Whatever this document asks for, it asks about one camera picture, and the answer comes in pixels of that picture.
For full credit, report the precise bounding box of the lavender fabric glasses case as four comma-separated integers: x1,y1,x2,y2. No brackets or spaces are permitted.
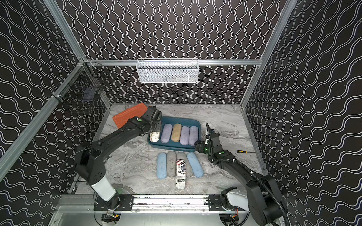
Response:
180,126,190,146
189,126,199,147
160,123,173,144

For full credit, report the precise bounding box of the cream map print glasses case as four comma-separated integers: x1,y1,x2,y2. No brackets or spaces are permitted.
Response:
149,132,160,143

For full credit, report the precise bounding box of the tan fabric glasses case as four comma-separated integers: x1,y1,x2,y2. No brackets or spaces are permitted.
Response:
171,123,182,142

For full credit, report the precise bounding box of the newspaper print glasses case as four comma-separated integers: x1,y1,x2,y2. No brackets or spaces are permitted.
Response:
175,160,186,189

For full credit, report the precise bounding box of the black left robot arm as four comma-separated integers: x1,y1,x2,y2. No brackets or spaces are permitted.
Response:
74,106,162,210

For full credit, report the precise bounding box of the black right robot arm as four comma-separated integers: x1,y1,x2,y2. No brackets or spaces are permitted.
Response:
195,128,291,226

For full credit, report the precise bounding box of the light blue glasses case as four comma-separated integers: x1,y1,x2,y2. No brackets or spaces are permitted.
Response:
187,153,204,178
156,153,167,179

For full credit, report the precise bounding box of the teal plastic storage tray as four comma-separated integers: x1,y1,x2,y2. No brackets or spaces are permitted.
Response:
147,116,201,152

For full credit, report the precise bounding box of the orange plastic tool case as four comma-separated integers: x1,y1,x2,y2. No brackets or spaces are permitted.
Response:
112,103,148,129

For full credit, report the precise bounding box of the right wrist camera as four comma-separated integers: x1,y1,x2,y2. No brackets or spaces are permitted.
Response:
206,123,215,140

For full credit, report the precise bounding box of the yellow handled screwdriver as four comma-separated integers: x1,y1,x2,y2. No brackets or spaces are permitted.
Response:
237,150,256,153

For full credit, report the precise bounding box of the white wire mesh basket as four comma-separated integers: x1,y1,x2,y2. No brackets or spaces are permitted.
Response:
136,58,200,83

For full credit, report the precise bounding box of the black wire mesh basket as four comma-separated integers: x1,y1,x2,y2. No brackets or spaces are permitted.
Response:
52,59,111,114

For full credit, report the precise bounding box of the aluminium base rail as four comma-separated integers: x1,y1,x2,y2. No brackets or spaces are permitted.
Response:
57,193,250,214

